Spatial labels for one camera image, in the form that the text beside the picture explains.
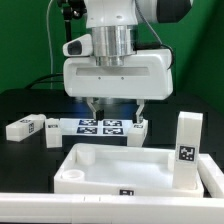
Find white right fence bar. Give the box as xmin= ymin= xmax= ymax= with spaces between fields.
xmin=198 ymin=154 xmax=224 ymax=199

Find white desk top panel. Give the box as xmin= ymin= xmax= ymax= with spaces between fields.
xmin=54 ymin=143 xmax=204 ymax=198

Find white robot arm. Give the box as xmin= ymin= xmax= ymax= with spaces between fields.
xmin=58 ymin=0 xmax=193 ymax=120

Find white front fence bar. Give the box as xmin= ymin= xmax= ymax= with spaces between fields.
xmin=0 ymin=193 xmax=224 ymax=224

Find white tag sheet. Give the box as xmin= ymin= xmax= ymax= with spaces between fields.
xmin=60 ymin=118 xmax=133 ymax=136

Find black cable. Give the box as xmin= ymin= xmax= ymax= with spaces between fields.
xmin=24 ymin=72 xmax=64 ymax=90

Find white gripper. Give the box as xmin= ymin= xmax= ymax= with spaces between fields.
xmin=63 ymin=34 xmax=173 ymax=124

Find white fence bar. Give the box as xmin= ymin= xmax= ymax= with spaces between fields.
xmin=198 ymin=154 xmax=224 ymax=199
xmin=0 ymin=193 xmax=224 ymax=224

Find black camera pole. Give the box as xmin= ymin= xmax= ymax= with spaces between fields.
xmin=62 ymin=6 xmax=81 ymax=42

